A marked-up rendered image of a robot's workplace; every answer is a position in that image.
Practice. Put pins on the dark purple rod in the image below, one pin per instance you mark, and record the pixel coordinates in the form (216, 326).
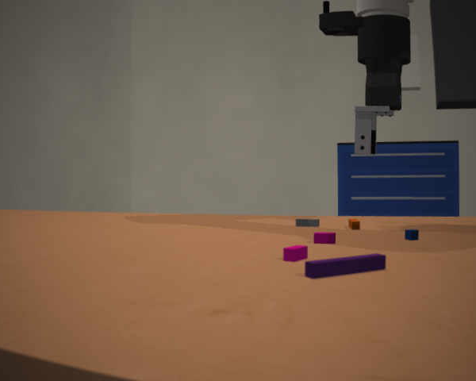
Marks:
(316, 269)

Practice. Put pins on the grey rod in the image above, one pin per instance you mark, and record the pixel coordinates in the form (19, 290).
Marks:
(307, 222)

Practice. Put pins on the orange rod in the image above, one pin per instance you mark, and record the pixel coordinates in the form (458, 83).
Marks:
(354, 224)

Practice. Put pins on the small dark blue cube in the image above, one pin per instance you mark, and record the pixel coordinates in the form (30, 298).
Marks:
(411, 234)

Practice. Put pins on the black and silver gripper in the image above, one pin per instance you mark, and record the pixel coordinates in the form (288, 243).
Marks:
(383, 46)

